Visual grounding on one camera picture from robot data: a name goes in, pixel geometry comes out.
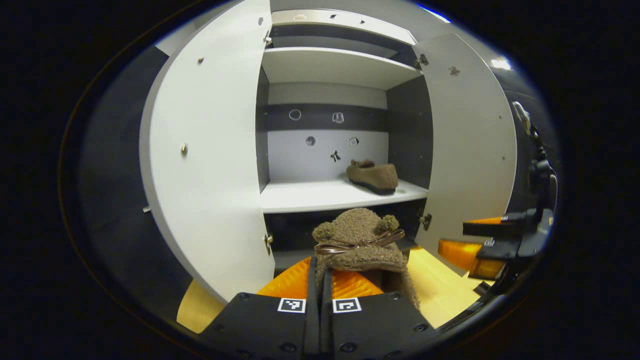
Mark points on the white cabinet door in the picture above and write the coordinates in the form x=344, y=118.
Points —
x=470, y=150
x=210, y=175

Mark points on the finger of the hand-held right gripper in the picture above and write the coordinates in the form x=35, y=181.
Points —
x=495, y=230
x=457, y=252

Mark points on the metal door hinge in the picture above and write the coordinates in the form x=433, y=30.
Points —
x=426, y=220
x=268, y=240
x=422, y=61
x=267, y=39

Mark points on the small ceiling light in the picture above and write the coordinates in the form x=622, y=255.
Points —
x=501, y=63

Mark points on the brown fuzzy shoe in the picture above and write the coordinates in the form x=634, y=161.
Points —
x=372, y=176
x=360, y=225

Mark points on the white shoe cabinet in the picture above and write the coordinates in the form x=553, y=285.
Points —
x=310, y=195

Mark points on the black backdrop cloth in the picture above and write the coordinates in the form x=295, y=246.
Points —
x=115, y=175

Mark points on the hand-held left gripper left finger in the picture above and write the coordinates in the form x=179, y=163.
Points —
x=312, y=320

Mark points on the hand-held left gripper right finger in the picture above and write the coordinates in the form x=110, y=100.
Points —
x=325, y=325

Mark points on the long ceiling light panel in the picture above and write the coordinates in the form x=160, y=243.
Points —
x=432, y=12

